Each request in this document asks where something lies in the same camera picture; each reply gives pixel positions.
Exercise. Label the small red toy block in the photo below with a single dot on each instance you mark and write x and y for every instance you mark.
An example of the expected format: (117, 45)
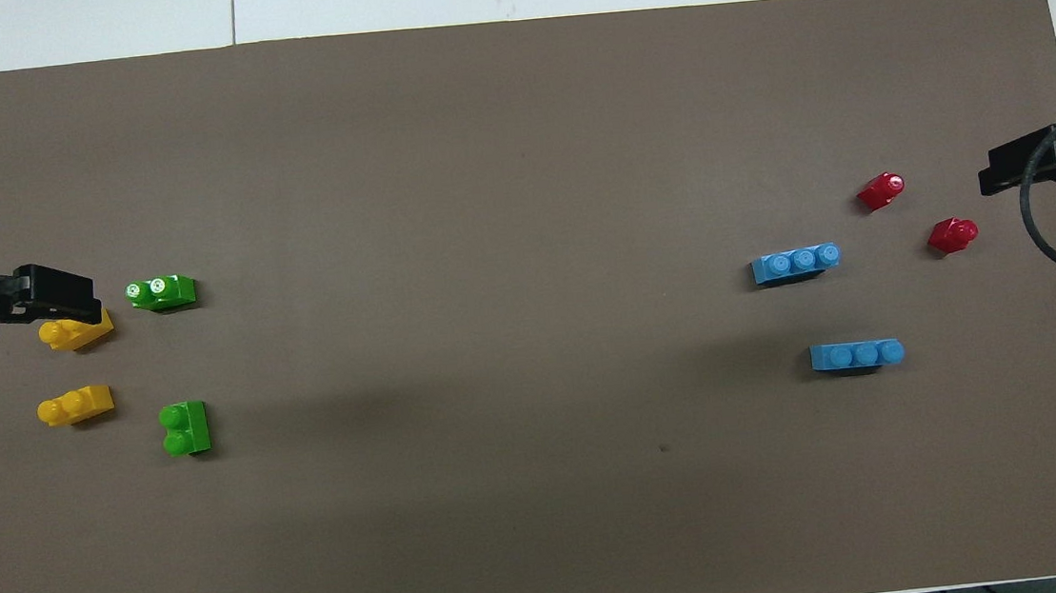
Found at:
(882, 191)
(951, 235)

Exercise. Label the blue three-stud toy block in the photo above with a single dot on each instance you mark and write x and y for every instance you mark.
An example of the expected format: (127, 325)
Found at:
(858, 356)
(796, 263)

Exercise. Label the green block with stickers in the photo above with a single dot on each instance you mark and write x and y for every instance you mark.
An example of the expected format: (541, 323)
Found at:
(163, 292)

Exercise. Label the yellow toy block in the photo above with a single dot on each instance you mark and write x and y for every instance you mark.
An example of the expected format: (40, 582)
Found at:
(74, 406)
(73, 335)

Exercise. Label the brown table mat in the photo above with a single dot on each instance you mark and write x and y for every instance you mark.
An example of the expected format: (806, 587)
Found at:
(515, 145)

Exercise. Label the plain green toy block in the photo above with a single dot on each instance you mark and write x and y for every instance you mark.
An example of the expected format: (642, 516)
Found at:
(185, 429)

